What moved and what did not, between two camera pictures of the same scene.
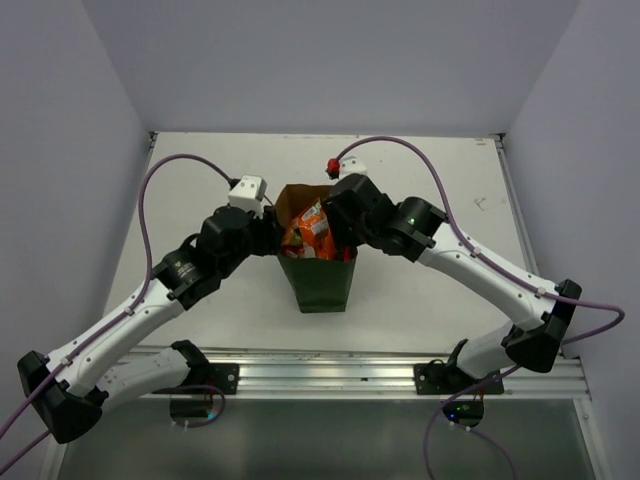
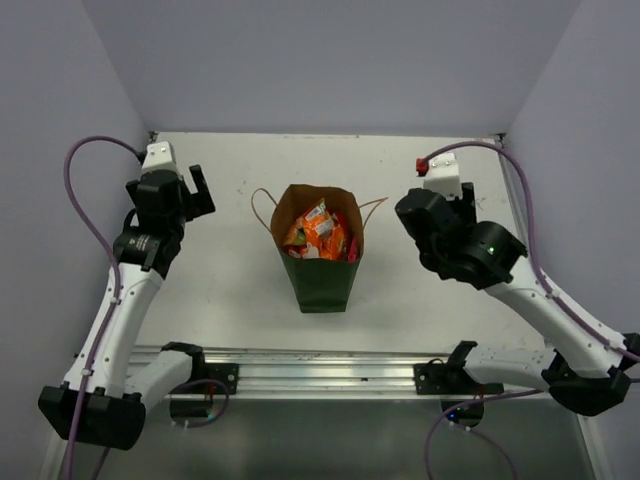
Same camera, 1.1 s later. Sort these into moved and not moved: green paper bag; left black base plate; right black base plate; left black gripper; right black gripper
Moved: right black gripper; left black gripper
Not moved: green paper bag; left black base plate; right black base plate
